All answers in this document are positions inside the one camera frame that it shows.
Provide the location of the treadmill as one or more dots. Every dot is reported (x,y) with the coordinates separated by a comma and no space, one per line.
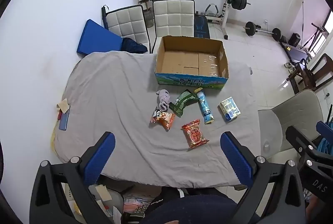
(296,52)

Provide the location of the pair of white shoes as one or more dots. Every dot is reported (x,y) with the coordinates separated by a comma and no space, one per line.
(289,67)

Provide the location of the blue phone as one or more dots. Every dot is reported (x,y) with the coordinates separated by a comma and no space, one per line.
(64,121)

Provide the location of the window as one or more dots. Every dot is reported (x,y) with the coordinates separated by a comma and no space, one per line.
(328,22)

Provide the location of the person's dark clothed torso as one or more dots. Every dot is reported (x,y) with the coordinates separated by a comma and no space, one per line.
(187,211)

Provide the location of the black speaker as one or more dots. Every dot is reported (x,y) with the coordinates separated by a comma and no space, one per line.
(295,39)

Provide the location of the red snack packet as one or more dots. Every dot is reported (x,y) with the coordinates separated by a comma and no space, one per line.
(195,134)

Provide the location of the white barbell rack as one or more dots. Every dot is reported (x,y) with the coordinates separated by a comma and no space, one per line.
(226,13)

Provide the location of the cardboard box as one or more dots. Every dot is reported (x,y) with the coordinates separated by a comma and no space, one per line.
(187,60)

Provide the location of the black weight bench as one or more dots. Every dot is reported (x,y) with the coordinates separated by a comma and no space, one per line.
(201,27)

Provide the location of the blue crumpled cloth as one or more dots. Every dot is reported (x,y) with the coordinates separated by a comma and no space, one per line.
(325,144)

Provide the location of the light blue tube packet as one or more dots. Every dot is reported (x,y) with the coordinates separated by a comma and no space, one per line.
(205,106)

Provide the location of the white padded chair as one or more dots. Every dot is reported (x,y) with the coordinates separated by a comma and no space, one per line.
(173,18)
(127,22)

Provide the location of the black slim bag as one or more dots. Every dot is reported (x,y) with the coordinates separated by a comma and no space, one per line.
(104,15)

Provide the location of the pale pink cloth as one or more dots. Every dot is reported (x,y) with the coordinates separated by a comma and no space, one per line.
(163,100)

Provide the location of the loose black weight plate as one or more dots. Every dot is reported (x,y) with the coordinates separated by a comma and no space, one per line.
(283,39)

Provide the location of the short barbell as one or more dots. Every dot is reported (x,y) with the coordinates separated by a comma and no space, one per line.
(251,28)

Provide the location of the pile of papers and bags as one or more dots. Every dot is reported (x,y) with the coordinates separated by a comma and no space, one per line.
(109,200)

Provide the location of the small white blue carton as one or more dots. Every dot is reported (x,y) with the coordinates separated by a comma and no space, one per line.
(230,108)

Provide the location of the blue foam mat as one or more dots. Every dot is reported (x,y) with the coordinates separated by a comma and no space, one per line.
(97,36)

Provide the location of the beige plastic chair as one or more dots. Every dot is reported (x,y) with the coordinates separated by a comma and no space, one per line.
(294,117)

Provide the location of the orange snack packet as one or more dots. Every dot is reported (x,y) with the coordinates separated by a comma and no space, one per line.
(165,119)

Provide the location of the yellow paper note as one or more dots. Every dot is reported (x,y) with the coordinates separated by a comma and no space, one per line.
(63,104)

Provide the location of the grey table cloth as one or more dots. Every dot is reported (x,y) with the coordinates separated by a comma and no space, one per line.
(111,99)

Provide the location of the green snack packet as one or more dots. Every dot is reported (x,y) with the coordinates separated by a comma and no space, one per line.
(182,103)

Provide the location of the dark blue cloth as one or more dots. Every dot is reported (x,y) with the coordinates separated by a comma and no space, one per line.
(132,45)

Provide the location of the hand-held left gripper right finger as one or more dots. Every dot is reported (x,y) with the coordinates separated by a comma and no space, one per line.
(236,159)

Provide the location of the clear plastic jug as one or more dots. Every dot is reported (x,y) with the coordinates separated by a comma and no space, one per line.
(149,18)

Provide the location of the person's right forearm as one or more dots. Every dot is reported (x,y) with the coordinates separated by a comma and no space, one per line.
(312,209)

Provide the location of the brown wooden chair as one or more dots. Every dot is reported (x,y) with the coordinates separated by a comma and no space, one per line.
(318,67)

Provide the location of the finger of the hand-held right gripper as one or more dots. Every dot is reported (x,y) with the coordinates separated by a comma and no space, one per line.
(299,139)
(325,129)

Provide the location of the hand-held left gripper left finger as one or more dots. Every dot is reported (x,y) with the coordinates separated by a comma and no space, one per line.
(100,159)

